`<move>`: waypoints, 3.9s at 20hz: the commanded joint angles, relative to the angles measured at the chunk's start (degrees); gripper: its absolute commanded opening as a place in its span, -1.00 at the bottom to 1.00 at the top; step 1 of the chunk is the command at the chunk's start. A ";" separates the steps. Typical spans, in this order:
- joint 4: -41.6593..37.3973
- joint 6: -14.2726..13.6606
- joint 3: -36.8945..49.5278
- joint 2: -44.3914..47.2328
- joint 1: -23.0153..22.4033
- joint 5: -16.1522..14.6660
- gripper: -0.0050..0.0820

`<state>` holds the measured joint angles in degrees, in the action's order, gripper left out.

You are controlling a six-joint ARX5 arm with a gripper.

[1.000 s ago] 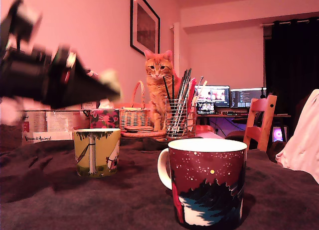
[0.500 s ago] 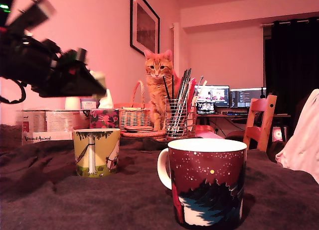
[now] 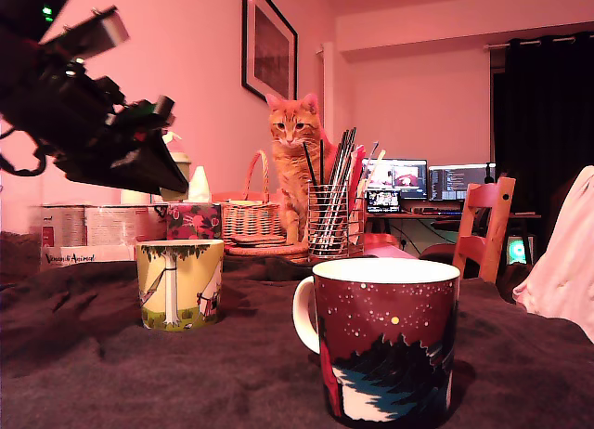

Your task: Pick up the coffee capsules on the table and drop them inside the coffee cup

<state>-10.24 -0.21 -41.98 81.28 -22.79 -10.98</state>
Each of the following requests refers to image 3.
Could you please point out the large clear water bottle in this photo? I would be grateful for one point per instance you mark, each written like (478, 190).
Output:
(172, 137)

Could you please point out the pink utensil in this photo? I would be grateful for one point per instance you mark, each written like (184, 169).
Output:
(358, 169)

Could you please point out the yellow hammock print mug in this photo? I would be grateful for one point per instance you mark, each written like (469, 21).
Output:
(185, 285)

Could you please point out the round cork trivet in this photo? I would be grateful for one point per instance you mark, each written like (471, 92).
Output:
(297, 248)

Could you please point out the dark starry night mug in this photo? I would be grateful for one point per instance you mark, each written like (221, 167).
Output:
(385, 336)

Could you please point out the white paper tissue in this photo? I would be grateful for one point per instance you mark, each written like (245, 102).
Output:
(200, 187)

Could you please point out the computer monitor with code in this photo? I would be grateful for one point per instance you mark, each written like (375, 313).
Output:
(459, 183)

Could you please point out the wooden desk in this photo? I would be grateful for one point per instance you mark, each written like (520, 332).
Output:
(417, 215)

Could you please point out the pale pink fabric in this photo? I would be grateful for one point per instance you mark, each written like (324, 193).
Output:
(566, 262)

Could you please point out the floral tissue box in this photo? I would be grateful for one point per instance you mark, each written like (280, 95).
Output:
(195, 220)

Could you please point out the computer case with glowing fan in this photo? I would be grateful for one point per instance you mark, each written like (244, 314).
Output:
(519, 251)

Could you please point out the wide computer monitor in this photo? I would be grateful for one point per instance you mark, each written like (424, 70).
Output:
(399, 178)

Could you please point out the small cork coaster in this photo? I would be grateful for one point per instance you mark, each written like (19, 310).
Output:
(257, 243)
(257, 237)

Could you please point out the small laptop screen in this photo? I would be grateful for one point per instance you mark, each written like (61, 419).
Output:
(383, 201)

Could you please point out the pale flat stick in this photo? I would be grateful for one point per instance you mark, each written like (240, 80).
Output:
(373, 166)

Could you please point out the glass jar of coffee beans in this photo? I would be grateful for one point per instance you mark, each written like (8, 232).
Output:
(18, 257)

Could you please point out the white wall pipe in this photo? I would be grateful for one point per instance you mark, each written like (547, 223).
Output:
(328, 85)

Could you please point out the striped metal straw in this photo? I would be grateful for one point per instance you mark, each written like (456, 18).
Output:
(348, 152)
(341, 155)

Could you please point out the dark brown knitted cloth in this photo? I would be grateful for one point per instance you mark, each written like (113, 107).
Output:
(232, 378)

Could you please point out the thin black straw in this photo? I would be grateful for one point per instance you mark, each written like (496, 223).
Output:
(310, 164)
(321, 162)

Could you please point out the dark curtain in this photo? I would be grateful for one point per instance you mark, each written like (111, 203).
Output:
(543, 146)

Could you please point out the black framed picture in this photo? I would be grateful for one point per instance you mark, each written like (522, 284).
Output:
(271, 43)

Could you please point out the wooden chair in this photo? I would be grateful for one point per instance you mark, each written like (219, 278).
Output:
(482, 243)

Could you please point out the orange tabby cat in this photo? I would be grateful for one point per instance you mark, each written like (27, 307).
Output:
(292, 169)

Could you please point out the pale grey camera box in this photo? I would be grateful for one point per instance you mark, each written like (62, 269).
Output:
(113, 29)

